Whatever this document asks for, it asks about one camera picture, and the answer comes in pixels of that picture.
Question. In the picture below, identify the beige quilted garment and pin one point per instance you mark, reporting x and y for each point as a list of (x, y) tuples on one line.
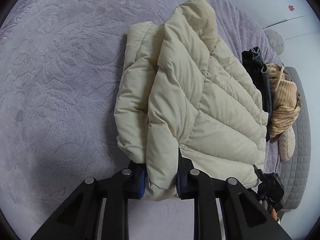
[(286, 144)]

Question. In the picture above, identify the cream quilted down jacket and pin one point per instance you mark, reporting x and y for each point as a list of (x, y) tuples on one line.
[(184, 94)]

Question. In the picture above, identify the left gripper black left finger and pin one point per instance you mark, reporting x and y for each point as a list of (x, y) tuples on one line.
[(96, 208)]

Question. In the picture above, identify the lavender textured bed blanket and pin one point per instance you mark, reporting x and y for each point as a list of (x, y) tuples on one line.
[(61, 64)]

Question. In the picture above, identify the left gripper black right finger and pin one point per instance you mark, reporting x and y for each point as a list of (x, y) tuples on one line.
[(224, 209)]

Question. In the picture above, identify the folded dark blue jeans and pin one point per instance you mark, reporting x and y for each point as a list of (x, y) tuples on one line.
[(254, 64)]

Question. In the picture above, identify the round white plush pillow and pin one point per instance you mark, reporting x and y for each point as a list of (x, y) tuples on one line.
[(275, 40)]

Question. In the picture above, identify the person's right hand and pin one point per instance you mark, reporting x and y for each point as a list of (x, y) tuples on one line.
[(273, 213)]

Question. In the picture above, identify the tan striped knit sweater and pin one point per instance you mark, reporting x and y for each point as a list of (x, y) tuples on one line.
[(286, 101)]

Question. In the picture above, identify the grey quilted mattress pad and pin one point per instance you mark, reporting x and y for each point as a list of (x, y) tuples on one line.
[(294, 172)]

